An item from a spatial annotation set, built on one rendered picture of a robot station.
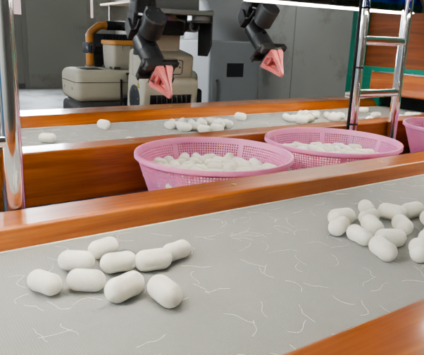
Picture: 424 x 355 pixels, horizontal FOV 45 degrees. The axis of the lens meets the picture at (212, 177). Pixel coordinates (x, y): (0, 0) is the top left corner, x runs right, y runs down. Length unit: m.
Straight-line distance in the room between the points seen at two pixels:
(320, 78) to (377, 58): 2.84
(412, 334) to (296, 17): 4.75
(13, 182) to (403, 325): 0.42
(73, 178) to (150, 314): 0.52
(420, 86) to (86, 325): 1.47
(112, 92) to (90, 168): 1.23
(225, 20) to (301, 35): 0.73
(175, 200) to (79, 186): 0.33
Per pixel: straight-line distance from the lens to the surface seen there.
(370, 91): 1.28
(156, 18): 1.33
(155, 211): 0.61
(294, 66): 5.06
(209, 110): 1.46
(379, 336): 0.38
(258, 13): 1.60
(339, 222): 0.60
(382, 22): 1.94
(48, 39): 9.35
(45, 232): 0.57
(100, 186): 0.93
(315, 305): 0.46
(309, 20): 4.92
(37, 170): 0.89
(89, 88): 2.10
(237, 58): 5.02
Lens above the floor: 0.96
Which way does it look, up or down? 15 degrees down
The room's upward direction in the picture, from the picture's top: 2 degrees clockwise
